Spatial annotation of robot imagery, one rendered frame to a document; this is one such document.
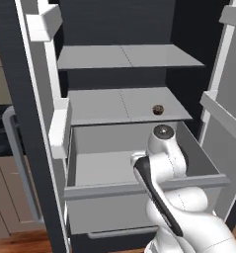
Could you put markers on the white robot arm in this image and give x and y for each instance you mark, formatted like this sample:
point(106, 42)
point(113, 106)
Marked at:
point(188, 224)

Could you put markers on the grey fridge shelf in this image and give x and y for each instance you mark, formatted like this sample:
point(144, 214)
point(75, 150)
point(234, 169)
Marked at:
point(122, 56)
point(106, 106)

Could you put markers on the grey fridge drawer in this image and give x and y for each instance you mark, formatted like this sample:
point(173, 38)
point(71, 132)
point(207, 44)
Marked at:
point(106, 207)

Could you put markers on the dark fridge body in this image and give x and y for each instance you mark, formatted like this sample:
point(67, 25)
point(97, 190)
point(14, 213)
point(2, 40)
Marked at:
point(122, 19)

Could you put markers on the left fridge door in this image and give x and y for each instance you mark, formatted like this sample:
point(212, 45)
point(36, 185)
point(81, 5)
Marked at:
point(14, 66)

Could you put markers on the fridge door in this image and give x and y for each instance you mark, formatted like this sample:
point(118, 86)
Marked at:
point(14, 66)
point(228, 72)

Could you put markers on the right fridge door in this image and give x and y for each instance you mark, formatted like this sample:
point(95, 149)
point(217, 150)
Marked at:
point(228, 72)

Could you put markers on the small brown round food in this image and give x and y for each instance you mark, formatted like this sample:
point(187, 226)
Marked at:
point(158, 110)

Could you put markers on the white door bin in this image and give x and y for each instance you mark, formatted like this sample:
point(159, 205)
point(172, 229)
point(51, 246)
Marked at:
point(233, 16)
point(59, 131)
point(43, 23)
point(224, 115)

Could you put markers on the beige base cupboard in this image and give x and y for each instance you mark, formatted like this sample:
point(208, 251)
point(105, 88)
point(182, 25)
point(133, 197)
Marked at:
point(11, 197)

